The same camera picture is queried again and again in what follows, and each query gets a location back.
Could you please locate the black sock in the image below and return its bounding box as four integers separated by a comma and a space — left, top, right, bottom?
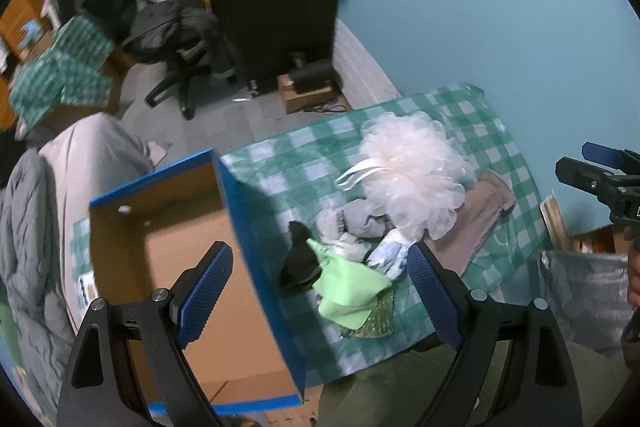
279, 221, 321, 291

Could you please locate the small cardboard box on floor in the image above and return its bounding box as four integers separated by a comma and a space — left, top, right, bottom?
278, 75, 340, 114

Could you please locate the person's right hand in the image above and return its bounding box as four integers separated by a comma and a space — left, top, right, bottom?
623, 227, 640, 309

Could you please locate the gray quilted blanket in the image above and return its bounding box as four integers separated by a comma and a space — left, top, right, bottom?
1, 150, 75, 418

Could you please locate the black office chair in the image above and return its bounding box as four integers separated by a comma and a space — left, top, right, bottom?
122, 0, 235, 120

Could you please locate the white blue patterned sock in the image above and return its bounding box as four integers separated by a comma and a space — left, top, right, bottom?
366, 229, 412, 281

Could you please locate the blue cardboard box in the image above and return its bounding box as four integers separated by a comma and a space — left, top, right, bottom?
89, 150, 305, 415

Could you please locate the green checkered cloth on box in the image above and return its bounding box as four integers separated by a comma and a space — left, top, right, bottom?
9, 15, 115, 130

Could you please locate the light green cloth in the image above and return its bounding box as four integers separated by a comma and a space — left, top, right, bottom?
306, 239, 393, 331

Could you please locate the gray sock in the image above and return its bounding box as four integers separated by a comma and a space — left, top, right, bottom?
314, 198, 393, 247

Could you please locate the green glitter pouch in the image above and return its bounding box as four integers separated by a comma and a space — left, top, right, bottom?
340, 289, 395, 339

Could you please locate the beige mattress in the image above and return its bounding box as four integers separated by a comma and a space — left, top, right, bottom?
39, 113, 158, 331

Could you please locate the orange wooden cabinet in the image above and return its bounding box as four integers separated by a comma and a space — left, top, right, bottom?
0, 0, 52, 62

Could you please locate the white mesh bath pouf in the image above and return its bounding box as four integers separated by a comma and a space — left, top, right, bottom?
335, 112, 475, 242

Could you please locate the black device on box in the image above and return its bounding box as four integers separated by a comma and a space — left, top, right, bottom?
288, 60, 337, 94

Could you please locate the beige cloth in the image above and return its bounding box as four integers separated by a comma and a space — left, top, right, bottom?
423, 170, 515, 275

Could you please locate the green checkered tablecloth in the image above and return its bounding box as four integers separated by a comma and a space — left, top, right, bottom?
70, 84, 544, 402

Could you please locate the silver plastic bag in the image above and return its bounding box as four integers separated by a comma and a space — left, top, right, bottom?
537, 251, 634, 360

